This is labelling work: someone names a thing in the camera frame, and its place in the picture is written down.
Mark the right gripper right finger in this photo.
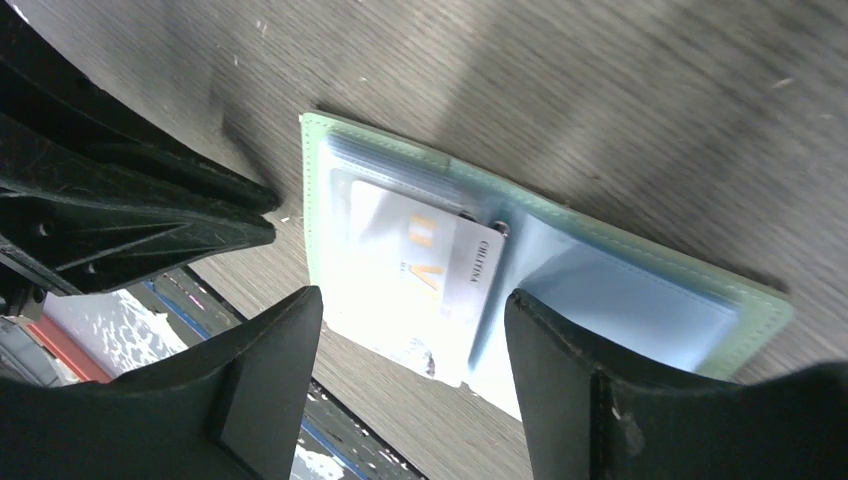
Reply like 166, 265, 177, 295
504, 289, 847, 479

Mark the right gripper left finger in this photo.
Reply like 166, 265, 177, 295
1, 286, 323, 479

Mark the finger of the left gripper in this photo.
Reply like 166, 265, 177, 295
1, 116, 276, 295

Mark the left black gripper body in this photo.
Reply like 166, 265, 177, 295
1, 1, 219, 186

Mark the white gold-lettered card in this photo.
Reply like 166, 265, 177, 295
322, 180, 505, 387

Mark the green card holder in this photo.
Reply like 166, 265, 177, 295
300, 112, 793, 417

